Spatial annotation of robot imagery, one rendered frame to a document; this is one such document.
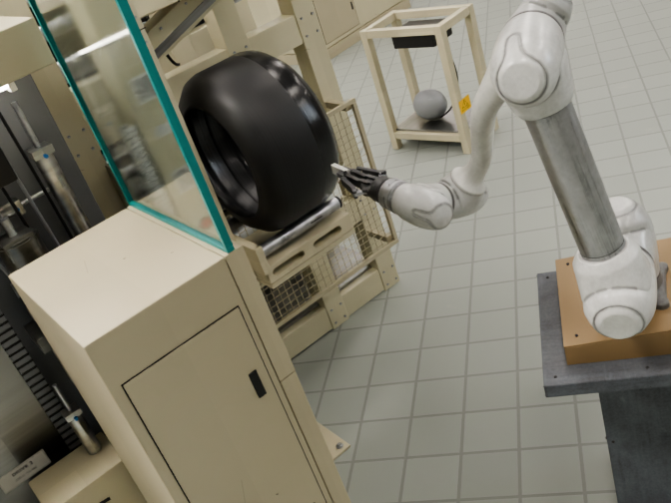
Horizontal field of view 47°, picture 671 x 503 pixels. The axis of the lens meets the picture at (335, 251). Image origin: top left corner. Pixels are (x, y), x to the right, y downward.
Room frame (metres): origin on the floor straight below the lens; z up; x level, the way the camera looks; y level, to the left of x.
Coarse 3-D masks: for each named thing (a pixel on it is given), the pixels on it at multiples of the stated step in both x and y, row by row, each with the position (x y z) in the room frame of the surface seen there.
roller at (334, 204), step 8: (336, 200) 2.33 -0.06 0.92; (320, 208) 2.31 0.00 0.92; (328, 208) 2.31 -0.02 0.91; (336, 208) 2.32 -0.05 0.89; (304, 216) 2.29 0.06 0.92; (312, 216) 2.28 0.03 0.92; (320, 216) 2.29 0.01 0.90; (328, 216) 2.31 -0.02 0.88; (296, 224) 2.26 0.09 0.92; (304, 224) 2.26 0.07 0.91; (312, 224) 2.27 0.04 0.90; (280, 232) 2.24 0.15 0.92; (288, 232) 2.23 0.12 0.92; (296, 232) 2.24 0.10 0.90; (304, 232) 2.26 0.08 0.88; (272, 240) 2.21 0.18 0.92; (280, 240) 2.21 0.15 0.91; (288, 240) 2.22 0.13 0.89; (264, 248) 2.19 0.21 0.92; (272, 248) 2.19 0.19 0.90
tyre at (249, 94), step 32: (224, 64) 2.39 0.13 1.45; (256, 64) 2.34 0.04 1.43; (192, 96) 2.36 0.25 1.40; (224, 96) 2.24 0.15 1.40; (256, 96) 2.22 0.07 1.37; (288, 96) 2.23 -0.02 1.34; (192, 128) 2.58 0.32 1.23; (224, 128) 2.23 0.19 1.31; (256, 128) 2.16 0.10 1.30; (288, 128) 2.17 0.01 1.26; (320, 128) 2.21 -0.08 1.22; (224, 160) 2.61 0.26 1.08; (256, 160) 2.14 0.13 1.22; (288, 160) 2.14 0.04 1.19; (320, 160) 2.19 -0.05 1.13; (224, 192) 2.52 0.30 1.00; (256, 192) 2.54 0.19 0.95; (288, 192) 2.14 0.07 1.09; (320, 192) 2.22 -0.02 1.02; (256, 224) 2.28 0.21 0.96; (288, 224) 2.22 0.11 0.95
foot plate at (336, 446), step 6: (324, 426) 2.34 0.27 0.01; (324, 432) 2.31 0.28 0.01; (330, 432) 2.30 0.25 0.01; (330, 438) 2.27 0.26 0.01; (336, 438) 2.25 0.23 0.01; (330, 444) 2.24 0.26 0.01; (336, 444) 2.21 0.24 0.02; (342, 444) 2.21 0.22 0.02; (348, 444) 2.20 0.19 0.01; (330, 450) 2.20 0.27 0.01; (336, 450) 2.19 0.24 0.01; (342, 450) 2.18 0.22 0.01; (336, 456) 2.17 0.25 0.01
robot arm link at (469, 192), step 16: (480, 96) 1.67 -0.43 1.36; (496, 96) 1.64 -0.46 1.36; (480, 112) 1.67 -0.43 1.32; (496, 112) 1.67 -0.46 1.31; (480, 128) 1.69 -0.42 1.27; (480, 144) 1.74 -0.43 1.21; (480, 160) 1.78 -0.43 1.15; (448, 176) 1.87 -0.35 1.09; (464, 176) 1.83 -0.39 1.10; (480, 176) 1.81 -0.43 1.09; (464, 192) 1.81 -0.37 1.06; (480, 192) 1.82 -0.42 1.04; (464, 208) 1.81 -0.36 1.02; (480, 208) 1.86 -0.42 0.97
